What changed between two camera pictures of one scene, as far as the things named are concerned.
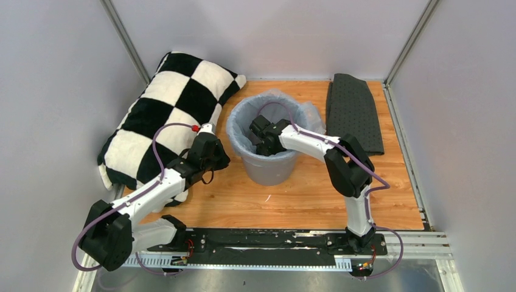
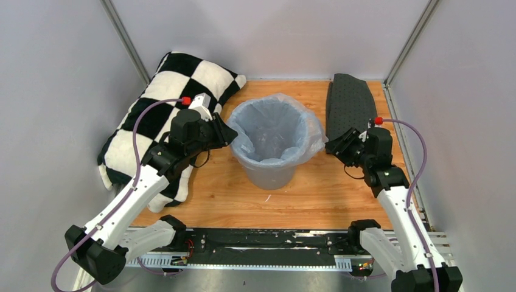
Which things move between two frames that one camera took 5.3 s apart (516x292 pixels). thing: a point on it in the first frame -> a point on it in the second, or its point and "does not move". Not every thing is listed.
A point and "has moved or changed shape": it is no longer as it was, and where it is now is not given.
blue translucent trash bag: (275, 104) has moved or changed shape
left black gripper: (224, 159) -> (224, 134)
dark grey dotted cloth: (350, 110) does not move
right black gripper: (261, 148) -> (340, 146)
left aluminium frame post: (125, 39) does not move
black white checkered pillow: (162, 121) does not move
